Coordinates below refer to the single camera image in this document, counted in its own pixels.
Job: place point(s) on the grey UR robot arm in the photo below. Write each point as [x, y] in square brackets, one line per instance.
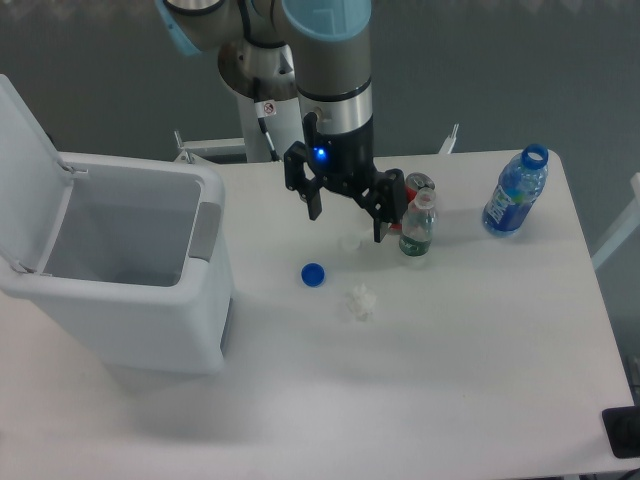
[301, 72]

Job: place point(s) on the crumpled white tissue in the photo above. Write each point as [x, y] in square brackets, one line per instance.
[361, 302]

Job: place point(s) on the white frame at right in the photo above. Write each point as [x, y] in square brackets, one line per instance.
[626, 223]

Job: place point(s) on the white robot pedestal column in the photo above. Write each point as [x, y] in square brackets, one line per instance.
[263, 82]

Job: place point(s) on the blue plastic bottle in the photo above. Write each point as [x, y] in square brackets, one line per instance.
[519, 185]

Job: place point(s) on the white plastic trash can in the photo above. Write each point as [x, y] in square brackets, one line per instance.
[127, 255]

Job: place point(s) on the blue bottle cap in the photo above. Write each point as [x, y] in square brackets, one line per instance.
[313, 274]

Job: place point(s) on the black device at edge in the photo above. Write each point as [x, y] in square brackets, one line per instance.
[622, 428]

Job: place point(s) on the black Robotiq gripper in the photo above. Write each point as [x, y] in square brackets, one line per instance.
[344, 164]

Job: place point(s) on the clear green-label bottle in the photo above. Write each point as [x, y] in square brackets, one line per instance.
[410, 246]

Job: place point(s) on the white table leg bracket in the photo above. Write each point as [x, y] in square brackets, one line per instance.
[450, 141]

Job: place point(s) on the crushed red soda can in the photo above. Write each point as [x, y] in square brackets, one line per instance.
[417, 187]

